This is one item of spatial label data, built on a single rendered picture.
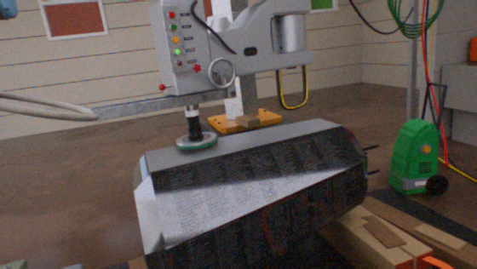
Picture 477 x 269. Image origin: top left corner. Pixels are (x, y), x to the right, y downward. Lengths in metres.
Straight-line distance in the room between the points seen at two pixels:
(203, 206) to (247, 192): 0.21
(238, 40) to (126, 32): 6.10
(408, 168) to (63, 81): 6.82
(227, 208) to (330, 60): 7.57
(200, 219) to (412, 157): 1.91
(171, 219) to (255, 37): 0.97
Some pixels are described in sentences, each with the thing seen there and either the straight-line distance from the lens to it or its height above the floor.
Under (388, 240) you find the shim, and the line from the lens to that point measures 1.93.
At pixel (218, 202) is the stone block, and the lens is 1.42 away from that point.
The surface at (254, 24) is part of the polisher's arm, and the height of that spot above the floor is 1.43.
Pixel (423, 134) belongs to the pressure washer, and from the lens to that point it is 2.82.
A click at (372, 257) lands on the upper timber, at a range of 1.92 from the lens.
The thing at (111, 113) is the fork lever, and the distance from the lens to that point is 1.48.
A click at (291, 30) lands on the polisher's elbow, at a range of 1.85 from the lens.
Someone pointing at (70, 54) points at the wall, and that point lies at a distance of 7.79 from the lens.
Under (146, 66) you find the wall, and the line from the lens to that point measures 7.60.
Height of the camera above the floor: 1.33
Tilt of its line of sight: 15 degrees down
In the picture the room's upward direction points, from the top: 7 degrees counter-clockwise
